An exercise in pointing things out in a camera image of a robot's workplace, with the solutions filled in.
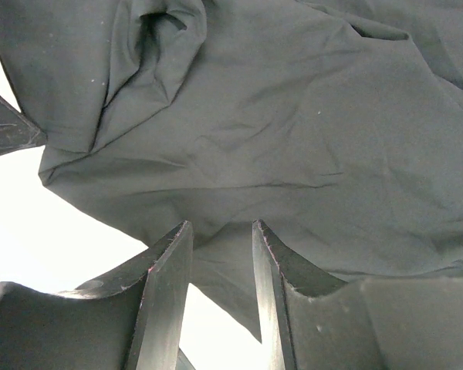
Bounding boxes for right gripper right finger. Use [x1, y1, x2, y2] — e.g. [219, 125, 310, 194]
[252, 220, 346, 369]

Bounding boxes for black trousers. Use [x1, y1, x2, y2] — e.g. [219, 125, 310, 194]
[0, 1, 463, 336]

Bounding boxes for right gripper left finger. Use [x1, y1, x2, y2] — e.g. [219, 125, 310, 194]
[59, 221, 194, 369]

